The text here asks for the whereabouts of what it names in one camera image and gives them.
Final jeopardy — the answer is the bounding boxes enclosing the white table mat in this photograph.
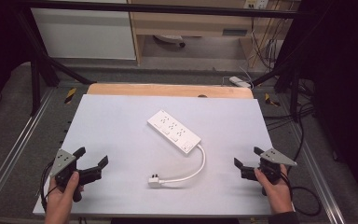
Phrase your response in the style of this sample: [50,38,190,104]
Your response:
[32,93,274,217]

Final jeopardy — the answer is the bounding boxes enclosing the white plug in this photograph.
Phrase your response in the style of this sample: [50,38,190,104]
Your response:
[147,175,162,189]

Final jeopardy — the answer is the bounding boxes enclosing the person's right hand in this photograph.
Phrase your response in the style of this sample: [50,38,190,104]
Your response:
[254,164,295,216]

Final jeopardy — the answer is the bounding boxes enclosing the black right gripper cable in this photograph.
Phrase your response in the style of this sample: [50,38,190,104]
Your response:
[279,164,323,217]

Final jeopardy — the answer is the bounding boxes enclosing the light wooden desk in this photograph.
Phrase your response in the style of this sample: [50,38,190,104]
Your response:
[127,0,302,65]

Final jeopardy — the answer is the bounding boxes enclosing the wooden table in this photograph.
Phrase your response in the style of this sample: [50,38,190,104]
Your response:
[86,82,255,100]

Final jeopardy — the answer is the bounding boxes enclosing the person's left hand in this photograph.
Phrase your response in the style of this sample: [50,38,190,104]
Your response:
[45,171,85,217]

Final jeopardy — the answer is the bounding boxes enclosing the black metal frame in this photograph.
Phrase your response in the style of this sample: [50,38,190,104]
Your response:
[14,0,316,123]

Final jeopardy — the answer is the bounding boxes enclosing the black floor cables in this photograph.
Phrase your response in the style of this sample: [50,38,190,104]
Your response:
[261,101,316,162]

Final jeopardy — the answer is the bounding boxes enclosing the yellow black floor tape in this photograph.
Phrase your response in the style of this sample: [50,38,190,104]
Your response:
[264,92,282,108]
[63,87,77,105]

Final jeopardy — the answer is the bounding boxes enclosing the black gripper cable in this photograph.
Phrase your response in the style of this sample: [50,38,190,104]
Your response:
[279,164,323,217]
[39,161,58,213]

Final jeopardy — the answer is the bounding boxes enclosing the office chair base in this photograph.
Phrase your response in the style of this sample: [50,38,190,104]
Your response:
[153,34,187,49]

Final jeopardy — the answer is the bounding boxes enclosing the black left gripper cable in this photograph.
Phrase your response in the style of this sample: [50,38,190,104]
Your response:
[39,161,58,213]

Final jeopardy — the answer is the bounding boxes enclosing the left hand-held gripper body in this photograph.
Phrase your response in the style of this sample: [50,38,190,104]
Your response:
[48,147,103,203]

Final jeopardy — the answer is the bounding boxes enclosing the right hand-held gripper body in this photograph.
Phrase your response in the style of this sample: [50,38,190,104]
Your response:
[240,147,298,197]

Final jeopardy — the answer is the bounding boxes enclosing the aluminium rail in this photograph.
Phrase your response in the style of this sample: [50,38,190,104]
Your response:
[0,88,57,216]
[278,92,347,224]

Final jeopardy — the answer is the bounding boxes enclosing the white cabinet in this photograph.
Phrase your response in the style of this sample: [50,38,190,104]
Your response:
[30,0,137,61]

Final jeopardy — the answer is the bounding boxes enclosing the white floor power strip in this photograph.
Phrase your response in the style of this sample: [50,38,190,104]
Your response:
[228,76,253,90]

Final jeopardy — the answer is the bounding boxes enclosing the hanging cable bundle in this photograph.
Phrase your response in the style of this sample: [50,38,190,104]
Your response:
[250,7,282,71]

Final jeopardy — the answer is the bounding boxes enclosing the white wall socket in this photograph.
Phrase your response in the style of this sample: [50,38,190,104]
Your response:
[242,0,269,10]

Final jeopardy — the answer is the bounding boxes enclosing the white power strip cable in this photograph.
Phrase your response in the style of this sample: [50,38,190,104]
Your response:
[158,143,207,185]

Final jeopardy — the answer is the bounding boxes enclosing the black curtain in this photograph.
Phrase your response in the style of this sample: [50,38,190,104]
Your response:
[0,0,34,120]
[287,0,358,216]

